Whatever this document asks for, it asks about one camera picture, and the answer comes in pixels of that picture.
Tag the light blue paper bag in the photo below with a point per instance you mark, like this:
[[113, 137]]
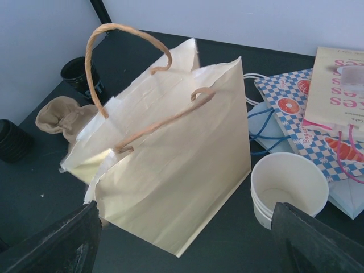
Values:
[[346, 195]]

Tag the pink cakes paper bag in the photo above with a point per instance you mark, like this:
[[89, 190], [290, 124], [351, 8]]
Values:
[[335, 106]]

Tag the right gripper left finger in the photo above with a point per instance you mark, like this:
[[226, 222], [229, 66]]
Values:
[[68, 245]]

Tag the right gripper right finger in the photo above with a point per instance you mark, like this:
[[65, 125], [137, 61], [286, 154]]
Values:
[[307, 245]]

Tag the kraft paper bag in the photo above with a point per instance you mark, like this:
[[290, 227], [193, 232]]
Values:
[[163, 156]]

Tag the blue checkered paper bag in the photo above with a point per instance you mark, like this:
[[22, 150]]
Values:
[[287, 95]]

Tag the brown pulp cup carrier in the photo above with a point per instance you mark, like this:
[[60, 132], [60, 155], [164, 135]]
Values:
[[64, 115]]

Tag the black lid stack left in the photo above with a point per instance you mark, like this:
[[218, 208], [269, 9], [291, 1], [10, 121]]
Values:
[[15, 142]]

